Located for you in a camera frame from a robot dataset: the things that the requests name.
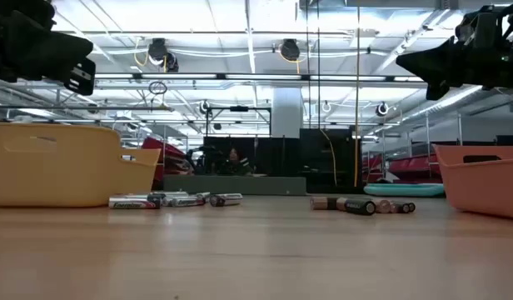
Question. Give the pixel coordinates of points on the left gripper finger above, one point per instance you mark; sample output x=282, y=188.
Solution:
x=44, y=50
x=83, y=77

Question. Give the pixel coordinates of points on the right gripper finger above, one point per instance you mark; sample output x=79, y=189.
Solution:
x=436, y=91
x=439, y=60

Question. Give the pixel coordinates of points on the silver Energizer battery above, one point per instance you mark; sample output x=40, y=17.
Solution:
x=227, y=200
x=202, y=195
x=131, y=203
x=171, y=194
x=185, y=202

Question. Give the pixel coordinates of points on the black background robot arm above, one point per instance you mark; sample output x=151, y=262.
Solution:
x=204, y=160

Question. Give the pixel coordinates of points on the red storage bins stack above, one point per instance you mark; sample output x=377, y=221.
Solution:
x=410, y=164
x=167, y=152

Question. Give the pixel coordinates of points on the yellow plastic bin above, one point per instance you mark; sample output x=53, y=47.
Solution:
x=52, y=175

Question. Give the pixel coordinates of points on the blue calculator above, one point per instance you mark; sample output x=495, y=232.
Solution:
x=406, y=190

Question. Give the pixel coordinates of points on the orange plastic bin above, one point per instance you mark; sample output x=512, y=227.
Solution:
x=481, y=187

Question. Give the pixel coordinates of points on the black partition panels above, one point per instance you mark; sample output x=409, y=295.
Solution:
x=281, y=158

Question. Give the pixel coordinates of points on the person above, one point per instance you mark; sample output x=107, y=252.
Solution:
x=235, y=166

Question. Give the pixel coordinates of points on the grey metal power strip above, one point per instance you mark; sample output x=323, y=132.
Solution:
x=240, y=185

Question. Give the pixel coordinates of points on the black metal gantry frame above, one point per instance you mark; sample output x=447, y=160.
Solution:
x=239, y=108

